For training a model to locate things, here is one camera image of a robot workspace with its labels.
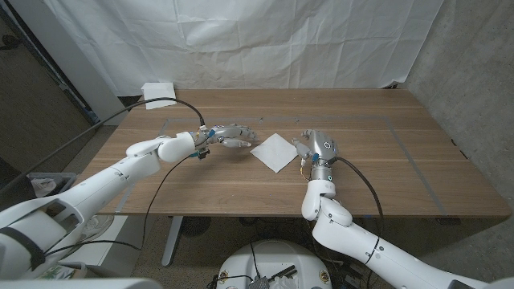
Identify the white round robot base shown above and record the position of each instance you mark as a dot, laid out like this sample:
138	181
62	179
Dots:
273	257

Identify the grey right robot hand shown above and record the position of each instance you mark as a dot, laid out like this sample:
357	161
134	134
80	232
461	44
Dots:
321	146

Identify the white square paper towel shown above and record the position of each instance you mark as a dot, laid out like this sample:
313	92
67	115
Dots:
275	152

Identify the white table leg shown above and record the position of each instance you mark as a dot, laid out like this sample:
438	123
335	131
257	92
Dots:
172	241

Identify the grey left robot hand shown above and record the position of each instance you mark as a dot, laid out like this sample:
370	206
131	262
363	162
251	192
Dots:
231	132

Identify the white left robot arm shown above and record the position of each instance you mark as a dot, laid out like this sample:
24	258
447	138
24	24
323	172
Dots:
100	184

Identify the grey plastic bin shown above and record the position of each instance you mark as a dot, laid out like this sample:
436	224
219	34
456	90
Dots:
60	177

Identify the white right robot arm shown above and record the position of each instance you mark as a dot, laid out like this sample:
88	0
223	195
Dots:
353	241

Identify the white wrinkled backdrop sheet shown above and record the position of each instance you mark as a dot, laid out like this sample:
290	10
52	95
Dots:
241	40

